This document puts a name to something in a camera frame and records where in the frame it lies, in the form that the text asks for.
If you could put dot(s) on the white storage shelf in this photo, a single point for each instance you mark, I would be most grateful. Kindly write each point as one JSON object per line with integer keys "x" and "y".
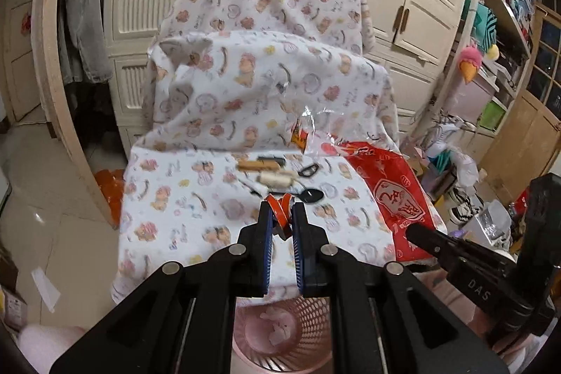
{"x": 499, "y": 3}

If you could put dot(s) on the brown wooden cabinet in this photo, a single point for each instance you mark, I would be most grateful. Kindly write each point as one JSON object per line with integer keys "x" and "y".
{"x": 512, "y": 150}

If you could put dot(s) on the thin white stick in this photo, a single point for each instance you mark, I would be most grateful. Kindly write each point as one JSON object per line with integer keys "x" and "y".
{"x": 247, "y": 184}

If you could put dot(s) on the red plastic bag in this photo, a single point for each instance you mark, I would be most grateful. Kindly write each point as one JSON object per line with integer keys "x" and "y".
{"x": 394, "y": 190}

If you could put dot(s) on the pink plush ice cream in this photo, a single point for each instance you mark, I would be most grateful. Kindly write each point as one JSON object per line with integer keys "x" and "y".
{"x": 471, "y": 60}

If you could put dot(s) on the clear crumpled plastic bag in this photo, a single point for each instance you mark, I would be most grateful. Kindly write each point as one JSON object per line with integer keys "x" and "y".
{"x": 493, "y": 223}

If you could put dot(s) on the white plastic bag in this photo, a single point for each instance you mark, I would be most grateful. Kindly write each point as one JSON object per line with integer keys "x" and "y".
{"x": 465, "y": 170}

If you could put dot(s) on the dark grid window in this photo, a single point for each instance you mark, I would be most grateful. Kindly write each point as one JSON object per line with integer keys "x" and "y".
{"x": 545, "y": 45}

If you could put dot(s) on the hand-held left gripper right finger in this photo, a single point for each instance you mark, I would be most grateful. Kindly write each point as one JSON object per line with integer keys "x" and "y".
{"x": 297, "y": 260}

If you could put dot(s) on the grey hanging clothes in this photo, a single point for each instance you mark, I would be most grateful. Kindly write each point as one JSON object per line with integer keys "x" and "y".
{"x": 85, "y": 6}

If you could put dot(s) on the white room door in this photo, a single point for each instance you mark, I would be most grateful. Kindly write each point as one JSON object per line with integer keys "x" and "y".
{"x": 17, "y": 71}

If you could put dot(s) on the small printed box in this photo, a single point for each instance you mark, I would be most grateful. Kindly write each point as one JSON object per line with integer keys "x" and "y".
{"x": 11, "y": 308}

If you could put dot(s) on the person's left leg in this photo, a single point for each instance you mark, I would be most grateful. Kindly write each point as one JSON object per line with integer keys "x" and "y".
{"x": 48, "y": 345}

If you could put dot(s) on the white striped sneaker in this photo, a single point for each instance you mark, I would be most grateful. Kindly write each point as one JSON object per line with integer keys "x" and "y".
{"x": 460, "y": 205}

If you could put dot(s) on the crumpled white tissue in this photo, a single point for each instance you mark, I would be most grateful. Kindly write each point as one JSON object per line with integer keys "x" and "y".
{"x": 280, "y": 330}

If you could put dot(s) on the green storage box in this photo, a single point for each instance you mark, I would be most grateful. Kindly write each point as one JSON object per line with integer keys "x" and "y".
{"x": 491, "y": 116}

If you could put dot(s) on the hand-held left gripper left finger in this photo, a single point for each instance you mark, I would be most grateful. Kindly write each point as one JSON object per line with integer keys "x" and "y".
{"x": 268, "y": 260}

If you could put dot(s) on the person's leg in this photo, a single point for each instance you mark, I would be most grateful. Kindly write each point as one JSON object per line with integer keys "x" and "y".
{"x": 447, "y": 295}
{"x": 48, "y": 345}

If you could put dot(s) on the orange plastic bag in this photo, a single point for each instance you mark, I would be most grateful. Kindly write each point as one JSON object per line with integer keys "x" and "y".
{"x": 109, "y": 190}

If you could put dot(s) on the orange snack packet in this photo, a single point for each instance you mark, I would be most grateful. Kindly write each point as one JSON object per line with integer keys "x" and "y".
{"x": 300, "y": 137}

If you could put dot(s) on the yellow plush ball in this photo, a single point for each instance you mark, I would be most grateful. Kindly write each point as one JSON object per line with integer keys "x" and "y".
{"x": 491, "y": 52}

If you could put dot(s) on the clear plastic wrapper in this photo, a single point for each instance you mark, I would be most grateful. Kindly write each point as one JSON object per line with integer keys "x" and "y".
{"x": 326, "y": 122}

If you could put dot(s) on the pink plastic waste basket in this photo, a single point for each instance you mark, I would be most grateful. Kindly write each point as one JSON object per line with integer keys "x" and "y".
{"x": 311, "y": 321}

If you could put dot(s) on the brown wooden stick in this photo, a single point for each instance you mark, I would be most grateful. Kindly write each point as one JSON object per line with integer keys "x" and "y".
{"x": 258, "y": 166}

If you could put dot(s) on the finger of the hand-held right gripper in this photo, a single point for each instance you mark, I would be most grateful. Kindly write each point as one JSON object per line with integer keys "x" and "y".
{"x": 464, "y": 253}

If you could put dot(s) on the person's right leg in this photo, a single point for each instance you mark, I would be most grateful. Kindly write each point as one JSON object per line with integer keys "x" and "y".
{"x": 447, "y": 295}

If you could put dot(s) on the black plastic spoon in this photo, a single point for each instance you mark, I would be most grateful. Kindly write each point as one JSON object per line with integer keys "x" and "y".
{"x": 313, "y": 195}

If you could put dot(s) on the black marker pen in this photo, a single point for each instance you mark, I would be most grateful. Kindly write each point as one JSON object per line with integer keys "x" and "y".
{"x": 271, "y": 159}

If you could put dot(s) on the white paper sheet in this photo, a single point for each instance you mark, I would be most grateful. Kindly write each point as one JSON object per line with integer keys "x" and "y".
{"x": 46, "y": 288}

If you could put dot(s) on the green striped bag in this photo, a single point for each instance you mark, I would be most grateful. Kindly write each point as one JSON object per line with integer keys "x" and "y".
{"x": 485, "y": 25}

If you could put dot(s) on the printed cartoon blanket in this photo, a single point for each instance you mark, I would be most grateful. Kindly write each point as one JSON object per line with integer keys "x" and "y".
{"x": 219, "y": 102}

